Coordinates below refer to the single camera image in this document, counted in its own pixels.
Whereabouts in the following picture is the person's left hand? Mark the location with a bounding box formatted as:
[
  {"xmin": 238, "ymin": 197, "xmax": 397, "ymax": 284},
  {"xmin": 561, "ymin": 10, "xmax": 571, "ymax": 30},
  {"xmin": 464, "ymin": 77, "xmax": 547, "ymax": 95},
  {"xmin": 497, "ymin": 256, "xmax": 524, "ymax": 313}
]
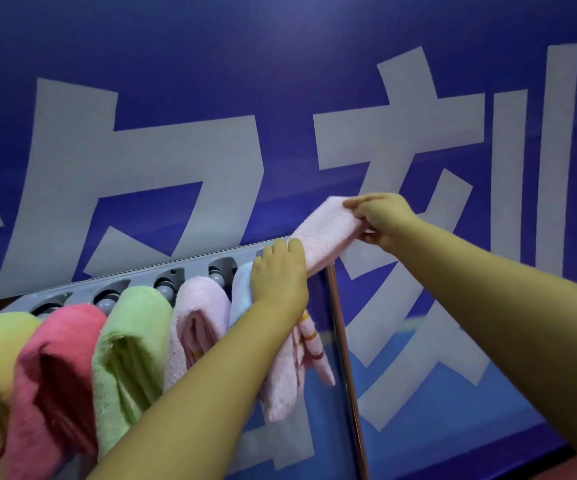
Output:
[{"xmin": 250, "ymin": 237, "xmax": 310, "ymax": 323}]

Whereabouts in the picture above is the person's right hand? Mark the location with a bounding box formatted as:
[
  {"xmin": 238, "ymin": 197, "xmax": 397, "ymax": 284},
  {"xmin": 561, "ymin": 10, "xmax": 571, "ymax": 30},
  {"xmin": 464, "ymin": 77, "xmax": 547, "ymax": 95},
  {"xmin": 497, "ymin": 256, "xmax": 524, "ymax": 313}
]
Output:
[{"xmin": 342, "ymin": 192, "xmax": 422, "ymax": 255}]

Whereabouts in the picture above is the light blue towel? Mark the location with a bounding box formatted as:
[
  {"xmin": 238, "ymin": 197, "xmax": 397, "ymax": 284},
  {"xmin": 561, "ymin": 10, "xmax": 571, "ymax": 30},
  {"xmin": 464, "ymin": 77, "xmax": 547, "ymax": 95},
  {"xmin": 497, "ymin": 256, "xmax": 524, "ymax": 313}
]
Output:
[{"xmin": 228, "ymin": 262, "xmax": 255, "ymax": 328}]

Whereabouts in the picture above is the white pink patterned towel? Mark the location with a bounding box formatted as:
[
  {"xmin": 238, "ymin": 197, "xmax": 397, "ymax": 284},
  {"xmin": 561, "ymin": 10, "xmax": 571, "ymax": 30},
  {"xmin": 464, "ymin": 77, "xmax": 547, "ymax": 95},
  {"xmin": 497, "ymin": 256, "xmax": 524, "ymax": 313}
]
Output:
[
  {"xmin": 259, "ymin": 196, "xmax": 370, "ymax": 423},
  {"xmin": 163, "ymin": 276, "xmax": 233, "ymax": 393}
]

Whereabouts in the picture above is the metal rack frame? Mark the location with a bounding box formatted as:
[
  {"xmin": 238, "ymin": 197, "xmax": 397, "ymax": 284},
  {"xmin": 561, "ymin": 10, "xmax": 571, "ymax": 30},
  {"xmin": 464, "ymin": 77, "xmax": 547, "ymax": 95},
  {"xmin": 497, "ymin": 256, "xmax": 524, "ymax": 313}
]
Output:
[{"xmin": 0, "ymin": 264, "xmax": 370, "ymax": 480}]

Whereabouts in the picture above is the light green towel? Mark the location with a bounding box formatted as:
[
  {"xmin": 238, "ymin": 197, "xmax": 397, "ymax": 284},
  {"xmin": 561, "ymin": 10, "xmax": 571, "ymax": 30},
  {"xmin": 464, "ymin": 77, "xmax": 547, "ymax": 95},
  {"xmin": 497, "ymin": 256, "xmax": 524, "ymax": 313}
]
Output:
[{"xmin": 90, "ymin": 285, "xmax": 174, "ymax": 461}]

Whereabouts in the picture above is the person's right forearm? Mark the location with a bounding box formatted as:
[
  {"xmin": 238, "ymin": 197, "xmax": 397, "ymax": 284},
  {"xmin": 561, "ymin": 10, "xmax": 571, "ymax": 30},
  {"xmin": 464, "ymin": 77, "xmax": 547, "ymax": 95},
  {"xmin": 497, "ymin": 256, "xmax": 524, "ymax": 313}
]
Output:
[{"xmin": 388, "ymin": 217, "xmax": 577, "ymax": 478}]

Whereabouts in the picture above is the person's left forearm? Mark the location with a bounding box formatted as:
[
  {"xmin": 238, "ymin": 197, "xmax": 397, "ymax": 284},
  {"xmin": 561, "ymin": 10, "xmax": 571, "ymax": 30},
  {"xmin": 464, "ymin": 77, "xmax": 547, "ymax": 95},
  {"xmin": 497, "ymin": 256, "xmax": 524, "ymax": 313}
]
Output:
[{"xmin": 86, "ymin": 297, "xmax": 302, "ymax": 480}]

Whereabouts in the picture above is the blue white printed banner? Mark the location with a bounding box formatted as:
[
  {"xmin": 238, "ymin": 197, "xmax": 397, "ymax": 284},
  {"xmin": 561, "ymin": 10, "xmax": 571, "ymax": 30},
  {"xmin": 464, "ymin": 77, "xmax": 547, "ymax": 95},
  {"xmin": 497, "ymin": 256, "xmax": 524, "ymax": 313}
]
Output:
[{"xmin": 0, "ymin": 0, "xmax": 577, "ymax": 480}]

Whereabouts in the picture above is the grey plastic hook rail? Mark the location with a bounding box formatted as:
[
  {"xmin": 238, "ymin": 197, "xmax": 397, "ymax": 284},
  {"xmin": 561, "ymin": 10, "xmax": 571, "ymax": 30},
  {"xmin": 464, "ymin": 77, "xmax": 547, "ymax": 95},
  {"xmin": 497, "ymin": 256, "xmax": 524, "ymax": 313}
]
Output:
[{"xmin": 0, "ymin": 237, "xmax": 292, "ymax": 317}]

